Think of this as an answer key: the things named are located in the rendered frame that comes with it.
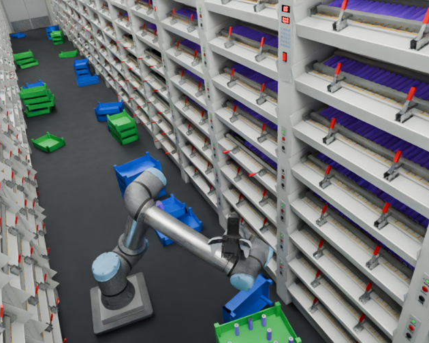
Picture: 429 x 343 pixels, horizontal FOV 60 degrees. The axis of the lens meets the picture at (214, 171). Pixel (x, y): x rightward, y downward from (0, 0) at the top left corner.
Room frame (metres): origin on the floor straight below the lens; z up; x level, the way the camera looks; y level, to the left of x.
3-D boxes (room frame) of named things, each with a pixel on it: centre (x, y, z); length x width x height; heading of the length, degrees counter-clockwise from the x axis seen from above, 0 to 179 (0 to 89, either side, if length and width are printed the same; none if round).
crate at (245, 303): (1.23, -0.11, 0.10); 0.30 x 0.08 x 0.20; 130
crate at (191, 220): (1.98, 0.30, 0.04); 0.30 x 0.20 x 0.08; 114
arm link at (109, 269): (1.39, 0.61, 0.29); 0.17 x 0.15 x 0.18; 149
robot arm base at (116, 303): (1.38, 0.61, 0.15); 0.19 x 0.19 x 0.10
